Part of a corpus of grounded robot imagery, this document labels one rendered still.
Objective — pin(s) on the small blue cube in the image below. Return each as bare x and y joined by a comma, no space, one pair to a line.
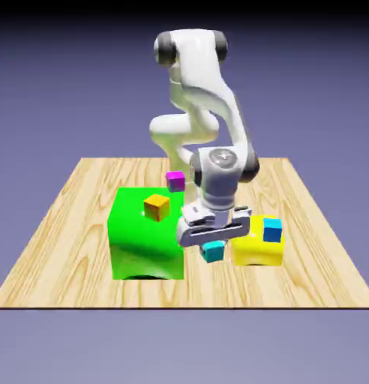
272,229

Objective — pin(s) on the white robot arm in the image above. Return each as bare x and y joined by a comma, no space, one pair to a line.
199,75

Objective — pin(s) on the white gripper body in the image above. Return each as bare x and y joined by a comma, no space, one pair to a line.
214,232

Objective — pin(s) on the small teal cube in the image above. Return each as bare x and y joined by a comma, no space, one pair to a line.
214,250

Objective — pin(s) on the small orange cube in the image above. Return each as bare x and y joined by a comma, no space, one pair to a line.
156,207

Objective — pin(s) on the large yellow box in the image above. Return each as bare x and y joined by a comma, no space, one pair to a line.
256,249

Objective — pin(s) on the small magenta cube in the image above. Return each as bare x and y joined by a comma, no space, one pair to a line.
176,181

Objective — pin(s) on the large green box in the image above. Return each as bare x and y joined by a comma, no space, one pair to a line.
145,240

